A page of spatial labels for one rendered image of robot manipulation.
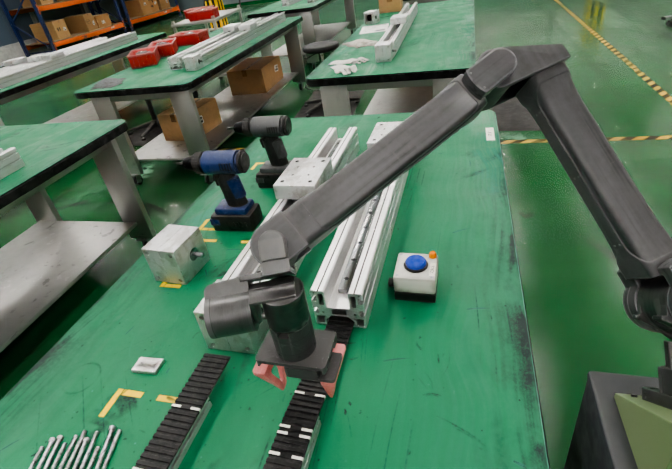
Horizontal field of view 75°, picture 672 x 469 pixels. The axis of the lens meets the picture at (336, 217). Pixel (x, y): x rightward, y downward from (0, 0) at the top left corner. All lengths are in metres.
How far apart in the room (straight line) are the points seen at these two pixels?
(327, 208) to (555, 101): 0.34
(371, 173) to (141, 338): 0.61
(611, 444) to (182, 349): 0.71
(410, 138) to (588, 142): 0.24
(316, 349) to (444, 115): 0.36
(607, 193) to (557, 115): 0.12
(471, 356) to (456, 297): 0.14
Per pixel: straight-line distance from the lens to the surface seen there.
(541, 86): 0.68
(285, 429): 0.70
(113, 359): 0.98
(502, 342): 0.83
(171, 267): 1.05
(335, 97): 2.62
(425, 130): 0.61
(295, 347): 0.60
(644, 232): 0.68
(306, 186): 1.07
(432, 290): 0.86
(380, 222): 0.96
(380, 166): 0.58
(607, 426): 0.77
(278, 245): 0.54
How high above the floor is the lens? 1.39
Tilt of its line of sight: 32 degrees down
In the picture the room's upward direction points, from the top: 9 degrees counter-clockwise
